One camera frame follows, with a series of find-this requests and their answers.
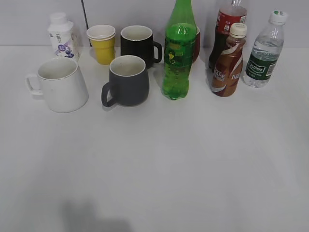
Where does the green soda bottle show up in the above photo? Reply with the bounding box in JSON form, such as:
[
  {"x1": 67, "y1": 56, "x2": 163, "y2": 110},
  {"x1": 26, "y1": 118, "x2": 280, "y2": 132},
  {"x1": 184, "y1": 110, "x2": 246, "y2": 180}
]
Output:
[{"x1": 162, "y1": 0, "x2": 197, "y2": 100}]

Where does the white ceramic mug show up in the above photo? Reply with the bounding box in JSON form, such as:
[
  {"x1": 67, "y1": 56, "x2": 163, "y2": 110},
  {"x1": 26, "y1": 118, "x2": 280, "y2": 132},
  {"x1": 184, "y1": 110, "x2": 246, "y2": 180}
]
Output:
[{"x1": 25, "y1": 58, "x2": 89, "y2": 113}]

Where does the yellow paper cup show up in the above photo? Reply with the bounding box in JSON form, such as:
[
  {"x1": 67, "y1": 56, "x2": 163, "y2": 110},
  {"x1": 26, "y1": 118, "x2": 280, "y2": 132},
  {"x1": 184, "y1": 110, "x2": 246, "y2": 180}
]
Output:
[{"x1": 86, "y1": 25, "x2": 116, "y2": 65}]

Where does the grey ceramic mug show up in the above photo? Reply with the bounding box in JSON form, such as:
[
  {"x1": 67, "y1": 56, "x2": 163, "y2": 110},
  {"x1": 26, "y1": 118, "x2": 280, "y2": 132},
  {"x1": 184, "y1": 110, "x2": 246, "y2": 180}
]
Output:
[{"x1": 101, "y1": 55, "x2": 150, "y2": 107}]

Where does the black ceramic mug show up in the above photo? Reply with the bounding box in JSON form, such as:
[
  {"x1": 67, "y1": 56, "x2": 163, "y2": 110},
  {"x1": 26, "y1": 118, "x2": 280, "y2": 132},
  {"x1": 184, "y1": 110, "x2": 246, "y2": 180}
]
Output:
[{"x1": 120, "y1": 25, "x2": 163, "y2": 69}]

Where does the dark red mug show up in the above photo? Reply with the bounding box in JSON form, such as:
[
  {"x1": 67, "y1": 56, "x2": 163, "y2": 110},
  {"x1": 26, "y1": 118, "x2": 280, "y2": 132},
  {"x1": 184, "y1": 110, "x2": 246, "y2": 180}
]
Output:
[{"x1": 192, "y1": 27, "x2": 200, "y2": 63}]

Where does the brown coffee drink bottle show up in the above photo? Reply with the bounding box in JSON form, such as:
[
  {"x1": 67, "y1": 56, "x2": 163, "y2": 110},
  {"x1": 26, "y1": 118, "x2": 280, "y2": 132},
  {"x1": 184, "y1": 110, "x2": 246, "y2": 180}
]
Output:
[{"x1": 211, "y1": 23, "x2": 247, "y2": 97}]

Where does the white yogurt bottle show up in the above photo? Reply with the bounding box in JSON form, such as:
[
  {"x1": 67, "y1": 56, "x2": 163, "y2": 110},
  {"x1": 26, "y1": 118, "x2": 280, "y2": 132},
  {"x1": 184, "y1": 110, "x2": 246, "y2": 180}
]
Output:
[{"x1": 48, "y1": 12, "x2": 80, "y2": 62}]

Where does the clear water bottle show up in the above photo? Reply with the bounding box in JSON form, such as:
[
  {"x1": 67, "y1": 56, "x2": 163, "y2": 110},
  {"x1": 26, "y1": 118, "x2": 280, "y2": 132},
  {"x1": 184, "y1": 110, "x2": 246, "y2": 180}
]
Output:
[{"x1": 243, "y1": 10, "x2": 288, "y2": 88}]

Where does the red-label cola bottle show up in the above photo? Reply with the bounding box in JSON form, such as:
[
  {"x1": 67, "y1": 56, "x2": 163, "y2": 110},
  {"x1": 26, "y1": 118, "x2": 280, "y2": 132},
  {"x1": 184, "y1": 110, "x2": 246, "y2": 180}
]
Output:
[{"x1": 209, "y1": 0, "x2": 247, "y2": 72}]

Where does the dark wall cable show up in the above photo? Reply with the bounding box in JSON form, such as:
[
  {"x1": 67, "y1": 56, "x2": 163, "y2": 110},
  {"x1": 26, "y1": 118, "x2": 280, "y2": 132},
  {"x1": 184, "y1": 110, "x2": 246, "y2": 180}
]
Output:
[{"x1": 81, "y1": 0, "x2": 93, "y2": 47}]

